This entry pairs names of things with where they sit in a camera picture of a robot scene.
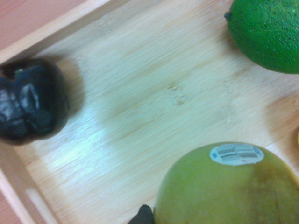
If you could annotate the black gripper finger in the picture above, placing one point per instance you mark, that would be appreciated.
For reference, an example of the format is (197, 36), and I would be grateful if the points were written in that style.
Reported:
(144, 215)

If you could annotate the light wooden tray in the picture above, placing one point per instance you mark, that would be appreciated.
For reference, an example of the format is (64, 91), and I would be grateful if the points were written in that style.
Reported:
(151, 93)

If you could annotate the green apple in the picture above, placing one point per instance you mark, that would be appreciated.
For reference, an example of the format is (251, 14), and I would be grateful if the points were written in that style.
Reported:
(222, 191)

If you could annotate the wooden coffee table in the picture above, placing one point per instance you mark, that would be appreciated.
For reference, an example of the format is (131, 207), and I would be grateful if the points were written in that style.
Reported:
(23, 18)

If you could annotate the green lime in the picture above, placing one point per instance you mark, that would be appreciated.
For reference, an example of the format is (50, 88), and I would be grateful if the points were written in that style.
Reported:
(268, 35)

